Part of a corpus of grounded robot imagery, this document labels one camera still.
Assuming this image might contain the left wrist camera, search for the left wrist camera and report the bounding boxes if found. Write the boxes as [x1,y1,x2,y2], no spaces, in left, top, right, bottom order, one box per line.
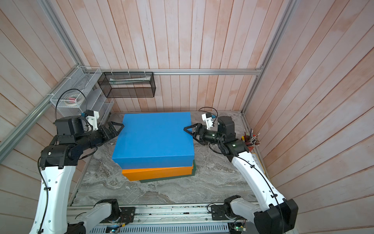
[85,110,99,131]

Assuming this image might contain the white wire shelf rack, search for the white wire shelf rack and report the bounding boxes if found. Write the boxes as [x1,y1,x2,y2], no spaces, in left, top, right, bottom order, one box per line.
[50,66,114,126]

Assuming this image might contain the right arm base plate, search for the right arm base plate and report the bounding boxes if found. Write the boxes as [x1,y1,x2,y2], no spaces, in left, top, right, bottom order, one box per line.
[207,203,232,221]

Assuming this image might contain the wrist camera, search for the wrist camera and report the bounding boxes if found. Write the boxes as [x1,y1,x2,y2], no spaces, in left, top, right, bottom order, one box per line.
[85,110,99,131]
[202,112,215,130]

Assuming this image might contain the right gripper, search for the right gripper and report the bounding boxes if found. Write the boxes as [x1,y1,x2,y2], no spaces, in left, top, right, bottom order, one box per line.
[185,125,226,147]

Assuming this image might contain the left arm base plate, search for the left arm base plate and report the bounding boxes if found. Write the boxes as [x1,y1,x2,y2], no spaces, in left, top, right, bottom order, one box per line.
[100,207,135,224]

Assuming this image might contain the black mesh wall basket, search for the black mesh wall basket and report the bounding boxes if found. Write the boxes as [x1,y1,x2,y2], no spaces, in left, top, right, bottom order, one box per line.
[98,71,156,98]

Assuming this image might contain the green shoebox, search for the green shoebox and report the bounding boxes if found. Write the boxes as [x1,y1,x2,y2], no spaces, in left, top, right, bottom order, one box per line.
[140,160,197,183]

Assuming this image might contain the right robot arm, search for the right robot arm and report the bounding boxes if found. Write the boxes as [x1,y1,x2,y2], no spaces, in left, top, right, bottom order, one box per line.
[184,116,299,234]

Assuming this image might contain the blue shoebox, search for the blue shoebox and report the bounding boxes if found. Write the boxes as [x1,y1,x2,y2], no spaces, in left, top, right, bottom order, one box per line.
[112,112,195,169]

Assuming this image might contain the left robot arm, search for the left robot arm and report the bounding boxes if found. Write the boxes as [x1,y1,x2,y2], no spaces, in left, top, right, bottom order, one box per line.
[30,114,124,234]

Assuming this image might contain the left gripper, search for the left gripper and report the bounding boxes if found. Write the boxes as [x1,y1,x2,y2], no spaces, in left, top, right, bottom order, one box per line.
[76,121,125,150]

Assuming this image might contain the tape roll in rack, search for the tape roll in rack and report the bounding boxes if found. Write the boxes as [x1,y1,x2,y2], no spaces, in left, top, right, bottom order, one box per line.
[63,93,85,107]

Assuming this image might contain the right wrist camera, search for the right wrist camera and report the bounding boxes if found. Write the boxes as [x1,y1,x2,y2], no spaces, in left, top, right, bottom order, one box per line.
[202,112,215,130]

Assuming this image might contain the pencils bundle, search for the pencils bundle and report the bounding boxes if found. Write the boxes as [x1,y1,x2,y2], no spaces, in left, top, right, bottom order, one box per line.
[241,129,261,147]

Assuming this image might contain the orange shoebox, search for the orange shoebox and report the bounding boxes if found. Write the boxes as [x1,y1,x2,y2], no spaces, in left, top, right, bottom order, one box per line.
[122,165,193,181]

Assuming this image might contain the papers in black basket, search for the papers in black basket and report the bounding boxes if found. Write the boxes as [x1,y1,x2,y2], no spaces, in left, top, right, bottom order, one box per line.
[109,76,152,85]

